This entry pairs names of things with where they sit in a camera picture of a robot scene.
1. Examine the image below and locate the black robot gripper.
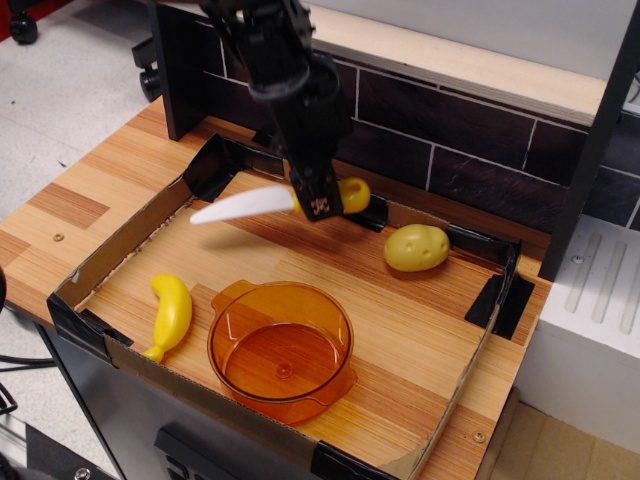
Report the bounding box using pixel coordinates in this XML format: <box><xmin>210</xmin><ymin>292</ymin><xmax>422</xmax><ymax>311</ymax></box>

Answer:
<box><xmin>269</xmin><ymin>54</ymin><xmax>352</xmax><ymax>222</ymax></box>

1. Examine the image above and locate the white toy knife yellow handle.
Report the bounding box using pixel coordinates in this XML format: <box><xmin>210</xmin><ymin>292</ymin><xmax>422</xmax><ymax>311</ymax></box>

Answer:
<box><xmin>188</xmin><ymin>176</ymin><xmax>372</xmax><ymax>226</ymax></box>

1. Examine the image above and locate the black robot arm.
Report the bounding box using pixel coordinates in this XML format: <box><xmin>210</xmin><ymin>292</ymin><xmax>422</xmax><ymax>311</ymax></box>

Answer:
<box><xmin>199</xmin><ymin>1</ymin><xmax>352</xmax><ymax>221</ymax></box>

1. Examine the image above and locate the orange transparent plastic pot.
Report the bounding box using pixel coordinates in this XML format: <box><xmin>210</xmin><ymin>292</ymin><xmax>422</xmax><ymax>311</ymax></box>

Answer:
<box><xmin>208</xmin><ymin>281</ymin><xmax>358</xmax><ymax>425</ymax></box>

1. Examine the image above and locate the yellow toy potato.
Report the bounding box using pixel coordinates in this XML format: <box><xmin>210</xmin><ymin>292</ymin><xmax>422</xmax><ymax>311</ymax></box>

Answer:
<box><xmin>383</xmin><ymin>224</ymin><xmax>450</xmax><ymax>273</ymax></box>

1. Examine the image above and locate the yellow toy banana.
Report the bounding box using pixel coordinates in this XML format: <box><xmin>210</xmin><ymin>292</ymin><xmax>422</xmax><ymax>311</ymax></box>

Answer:
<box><xmin>144</xmin><ymin>274</ymin><xmax>192</xmax><ymax>363</ymax></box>

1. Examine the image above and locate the black chair wheel base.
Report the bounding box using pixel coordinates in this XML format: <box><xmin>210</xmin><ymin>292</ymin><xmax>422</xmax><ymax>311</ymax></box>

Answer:
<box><xmin>131</xmin><ymin>37</ymin><xmax>161</xmax><ymax>102</ymax></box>

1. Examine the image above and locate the white toy sink drainboard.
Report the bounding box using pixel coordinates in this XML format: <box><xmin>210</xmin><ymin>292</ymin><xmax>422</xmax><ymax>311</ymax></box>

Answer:
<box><xmin>515</xmin><ymin>216</ymin><xmax>639</xmax><ymax>452</ymax></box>

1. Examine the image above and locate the black office chair caster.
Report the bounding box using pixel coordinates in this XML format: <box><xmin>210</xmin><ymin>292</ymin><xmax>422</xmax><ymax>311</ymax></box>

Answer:
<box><xmin>9</xmin><ymin>12</ymin><xmax>39</xmax><ymax>45</ymax></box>

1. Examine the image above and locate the black shelf frame wooden top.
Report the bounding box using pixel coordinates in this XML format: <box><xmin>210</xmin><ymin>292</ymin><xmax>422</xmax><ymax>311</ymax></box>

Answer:
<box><xmin>149</xmin><ymin>1</ymin><xmax>639</xmax><ymax>280</ymax></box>

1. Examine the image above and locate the black cable on floor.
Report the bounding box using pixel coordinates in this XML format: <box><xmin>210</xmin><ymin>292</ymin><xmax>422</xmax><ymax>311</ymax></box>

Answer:
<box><xmin>0</xmin><ymin>353</ymin><xmax>56</xmax><ymax>374</ymax></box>

